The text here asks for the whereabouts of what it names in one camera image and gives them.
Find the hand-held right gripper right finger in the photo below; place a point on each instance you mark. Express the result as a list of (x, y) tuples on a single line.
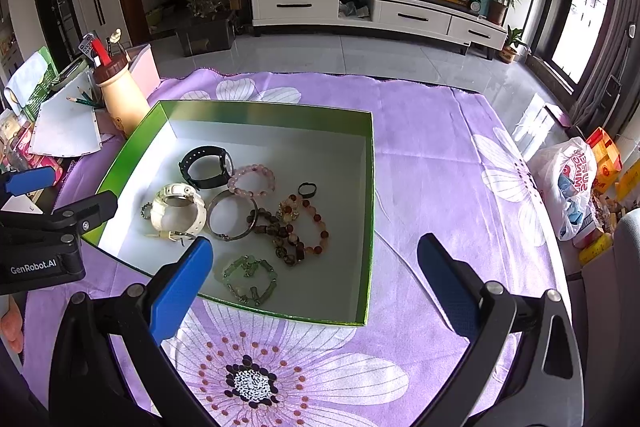
[(445, 282)]

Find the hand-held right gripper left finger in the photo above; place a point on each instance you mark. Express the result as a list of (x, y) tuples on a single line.
[(180, 292)]

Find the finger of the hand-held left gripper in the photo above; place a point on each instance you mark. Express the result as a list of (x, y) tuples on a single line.
[(87, 209), (30, 181)]

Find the white wristwatch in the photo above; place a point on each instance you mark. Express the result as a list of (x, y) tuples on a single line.
[(197, 219)]

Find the silver bangle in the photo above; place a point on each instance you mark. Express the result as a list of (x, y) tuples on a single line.
[(211, 211)]

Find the black wristwatch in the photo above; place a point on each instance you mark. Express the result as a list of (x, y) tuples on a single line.
[(205, 183)]

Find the green cardboard box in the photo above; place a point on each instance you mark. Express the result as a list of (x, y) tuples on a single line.
[(280, 157)]

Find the person's left hand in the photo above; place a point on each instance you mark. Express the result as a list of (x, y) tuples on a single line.
[(11, 324)]

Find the white paper sheet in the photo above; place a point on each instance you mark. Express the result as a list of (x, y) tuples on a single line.
[(65, 127)]

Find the purple floral tablecloth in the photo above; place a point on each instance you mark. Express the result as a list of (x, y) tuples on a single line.
[(440, 187)]

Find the green pencil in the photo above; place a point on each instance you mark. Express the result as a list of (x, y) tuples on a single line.
[(85, 102)]

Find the green printed carton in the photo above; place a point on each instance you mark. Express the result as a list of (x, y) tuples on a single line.
[(45, 77)]

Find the bottle-shaped pen holder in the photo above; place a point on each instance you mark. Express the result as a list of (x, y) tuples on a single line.
[(122, 102)]

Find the pink box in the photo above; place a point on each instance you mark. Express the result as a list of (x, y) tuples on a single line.
[(145, 72)]

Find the white plastic bag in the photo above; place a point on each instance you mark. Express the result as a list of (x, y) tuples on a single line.
[(555, 167)]

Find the orange snack packet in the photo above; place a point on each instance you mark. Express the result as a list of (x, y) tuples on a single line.
[(605, 157)]

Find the small potted plant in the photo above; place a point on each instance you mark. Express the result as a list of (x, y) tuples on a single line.
[(508, 54)]

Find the tall potted plant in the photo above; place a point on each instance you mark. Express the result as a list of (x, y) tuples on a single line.
[(497, 12)]

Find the small black alarm clock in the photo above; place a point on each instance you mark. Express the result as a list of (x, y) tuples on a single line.
[(475, 5)]

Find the white television cabinet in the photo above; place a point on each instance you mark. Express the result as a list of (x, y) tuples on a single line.
[(300, 4)]

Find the window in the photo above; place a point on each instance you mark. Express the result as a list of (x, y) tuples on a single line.
[(582, 2)]

